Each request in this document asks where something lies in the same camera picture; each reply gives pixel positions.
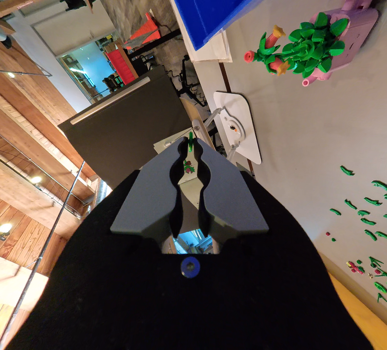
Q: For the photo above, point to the black panel board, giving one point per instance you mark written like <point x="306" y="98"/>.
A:
<point x="127" y="132"/>

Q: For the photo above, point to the illustrated instruction booklet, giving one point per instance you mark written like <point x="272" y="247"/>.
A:
<point x="190" y="174"/>

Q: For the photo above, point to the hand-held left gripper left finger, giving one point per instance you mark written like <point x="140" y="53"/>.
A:
<point x="145" y="198"/>

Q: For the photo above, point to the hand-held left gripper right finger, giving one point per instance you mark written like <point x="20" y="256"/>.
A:
<point x="232" y="198"/>

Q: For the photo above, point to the small pink yellow toy flower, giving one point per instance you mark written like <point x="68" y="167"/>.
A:
<point x="353" y="266"/>

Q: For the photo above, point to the scattered green toy leaves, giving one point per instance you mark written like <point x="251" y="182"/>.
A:
<point x="367" y="223"/>

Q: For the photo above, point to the pink toy pot with plant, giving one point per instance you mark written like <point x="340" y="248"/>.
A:
<point x="314" y="44"/>

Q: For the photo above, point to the orange traffic cone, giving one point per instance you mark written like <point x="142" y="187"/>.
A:
<point x="145" y="31"/>

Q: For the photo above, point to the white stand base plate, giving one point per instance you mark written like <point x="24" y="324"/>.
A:
<point x="242" y="126"/>

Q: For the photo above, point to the small green toy stem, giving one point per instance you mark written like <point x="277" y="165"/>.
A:
<point x="191" y="141"/>

